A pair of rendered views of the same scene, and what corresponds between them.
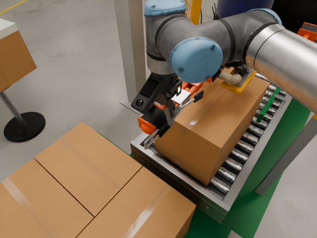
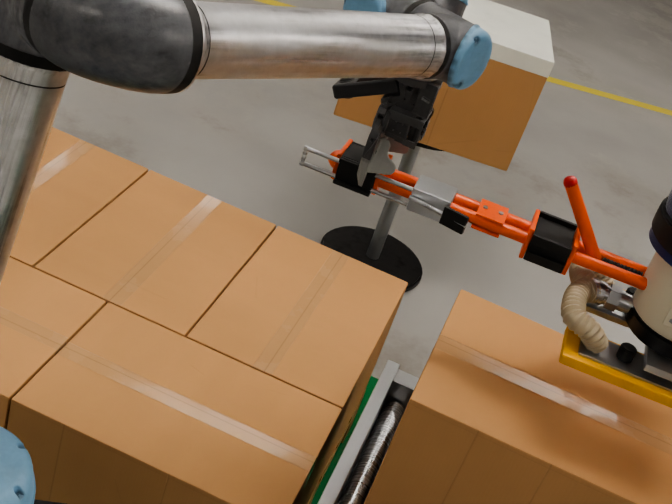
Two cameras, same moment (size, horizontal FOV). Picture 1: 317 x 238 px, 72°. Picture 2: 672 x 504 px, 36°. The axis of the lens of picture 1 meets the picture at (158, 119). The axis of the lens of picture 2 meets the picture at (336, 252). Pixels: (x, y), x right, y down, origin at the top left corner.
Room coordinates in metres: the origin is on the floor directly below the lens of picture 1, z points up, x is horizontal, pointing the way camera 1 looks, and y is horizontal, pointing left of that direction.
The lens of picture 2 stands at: (-0.32, -1.39, 2.05)
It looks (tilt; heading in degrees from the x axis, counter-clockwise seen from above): 32 degrees down; 60
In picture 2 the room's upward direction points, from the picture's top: 19 degrees clockwise
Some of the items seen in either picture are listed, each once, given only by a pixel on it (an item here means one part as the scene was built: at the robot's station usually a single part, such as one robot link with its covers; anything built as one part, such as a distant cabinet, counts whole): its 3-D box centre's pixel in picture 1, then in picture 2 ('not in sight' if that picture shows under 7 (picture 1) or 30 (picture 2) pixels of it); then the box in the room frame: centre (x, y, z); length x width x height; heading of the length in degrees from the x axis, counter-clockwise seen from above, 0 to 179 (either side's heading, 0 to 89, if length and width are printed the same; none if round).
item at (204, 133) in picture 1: (209, 118); (545, 480); (0.91, -0.32, 0.75); 0.60 x 0.40 x 0.40; 141
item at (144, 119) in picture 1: (154, 119); (362, 166); (0.49, 0.01, 1.22); 0.08 x 0.07 x 0.05; 143
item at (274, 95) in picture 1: (297, 68); not in sight; (1.65, -1.25, 0.60); 1.60 x 0.11 x 0.09; 142
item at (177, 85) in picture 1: (164, 82); (405, 104); (0.51, -0.02, 1.37); 0.09 x 0.08 x 0.12; 142
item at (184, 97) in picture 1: (178, 99); (432, 198); (0.59, -0.07, 1.22); 0.07 x 0.07 x 0.04; 53
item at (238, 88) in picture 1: (246, 67); (663, 374); (0.90, -0.43, 1.13); 0.34 x 0.10 x 0.05; 143
